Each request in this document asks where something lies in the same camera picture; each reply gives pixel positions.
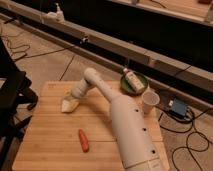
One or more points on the white sponge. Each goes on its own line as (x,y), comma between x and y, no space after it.
(68,106)

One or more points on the white object on rail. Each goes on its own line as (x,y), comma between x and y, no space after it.
(58,15)

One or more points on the green plate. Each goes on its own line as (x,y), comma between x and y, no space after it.
(126,87)

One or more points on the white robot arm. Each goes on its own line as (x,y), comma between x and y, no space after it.
(136,148)

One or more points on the black chair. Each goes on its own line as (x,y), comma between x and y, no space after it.
(14,91)

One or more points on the blue power box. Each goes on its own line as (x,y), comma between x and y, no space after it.
(177,108)

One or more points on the white bottle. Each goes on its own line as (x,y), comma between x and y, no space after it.
(133,80)

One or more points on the clear plastic cup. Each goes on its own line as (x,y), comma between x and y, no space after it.
(149,100)

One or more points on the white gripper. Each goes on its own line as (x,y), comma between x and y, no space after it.
(79,91)

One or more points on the orange carrot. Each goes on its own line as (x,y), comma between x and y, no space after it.
(83,141)

